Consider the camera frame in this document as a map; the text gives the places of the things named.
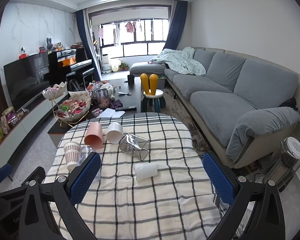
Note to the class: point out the snack packets on cabinet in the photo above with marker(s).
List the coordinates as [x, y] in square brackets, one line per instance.
[8, 120]

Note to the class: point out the clear plastic cup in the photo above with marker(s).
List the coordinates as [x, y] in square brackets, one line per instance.
[85, 151]

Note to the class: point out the white tape-wrapped paper cup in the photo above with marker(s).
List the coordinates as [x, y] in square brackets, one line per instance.
[145, 170]

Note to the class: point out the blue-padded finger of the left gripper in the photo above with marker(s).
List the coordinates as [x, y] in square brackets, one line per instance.
[5, 172]

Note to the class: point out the light green blanket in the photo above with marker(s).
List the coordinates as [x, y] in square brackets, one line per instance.
[181, 61]

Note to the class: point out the blue curtain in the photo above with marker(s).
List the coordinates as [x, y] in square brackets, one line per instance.
[178, 17]
[87, 40]

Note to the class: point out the white tv cabinet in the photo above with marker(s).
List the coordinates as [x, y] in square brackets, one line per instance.
[23, 128]

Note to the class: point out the blue left curtain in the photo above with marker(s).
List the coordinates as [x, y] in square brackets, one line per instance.
[87, 40]

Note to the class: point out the pink plastic cup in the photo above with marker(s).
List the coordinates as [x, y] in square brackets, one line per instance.
[94, 135]

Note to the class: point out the dark coffee table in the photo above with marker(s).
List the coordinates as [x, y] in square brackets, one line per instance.
[129, 96]

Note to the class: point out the black remote control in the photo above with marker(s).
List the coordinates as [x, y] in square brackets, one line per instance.
[127, 108]

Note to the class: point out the patterned paper cup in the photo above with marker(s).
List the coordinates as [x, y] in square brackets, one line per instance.
[72, 153]

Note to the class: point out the white paper sheet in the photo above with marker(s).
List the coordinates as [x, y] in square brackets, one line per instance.
[111, 113]

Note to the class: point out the electric space heater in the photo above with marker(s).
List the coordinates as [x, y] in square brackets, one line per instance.
[286, 165]

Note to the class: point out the blue right curtain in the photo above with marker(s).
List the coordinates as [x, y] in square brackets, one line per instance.
[178, 17]

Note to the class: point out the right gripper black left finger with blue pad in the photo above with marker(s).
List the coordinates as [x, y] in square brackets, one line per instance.
[36, 218]

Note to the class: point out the grey sectional sofa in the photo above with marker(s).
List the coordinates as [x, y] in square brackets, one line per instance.
[244, 105]

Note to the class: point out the black television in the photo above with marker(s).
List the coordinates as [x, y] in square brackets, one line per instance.
[25, 78]

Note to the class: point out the yellow rabbit-ear child stool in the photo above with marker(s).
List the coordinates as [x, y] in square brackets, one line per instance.
[152, 96]

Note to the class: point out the black upright piano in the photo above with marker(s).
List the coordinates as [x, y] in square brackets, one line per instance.
[67, 62]

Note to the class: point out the white plastic cup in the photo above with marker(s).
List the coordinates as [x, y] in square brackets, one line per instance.
[114, 133]

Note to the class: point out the two-tier shell snack tray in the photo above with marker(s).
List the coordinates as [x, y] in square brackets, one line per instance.
[69, 108]

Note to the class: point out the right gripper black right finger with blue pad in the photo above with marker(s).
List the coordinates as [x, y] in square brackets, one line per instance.
[266, 220]

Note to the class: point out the black cup on table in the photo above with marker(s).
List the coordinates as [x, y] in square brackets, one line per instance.
[130, 79]

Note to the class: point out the checked white tablecloth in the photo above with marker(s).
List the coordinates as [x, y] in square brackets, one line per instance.
[180, 202]

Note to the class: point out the piano stool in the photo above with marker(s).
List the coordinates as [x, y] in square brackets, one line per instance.
[80, 80]

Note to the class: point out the clear snack jar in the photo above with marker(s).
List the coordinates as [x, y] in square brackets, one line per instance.
[102, 98]

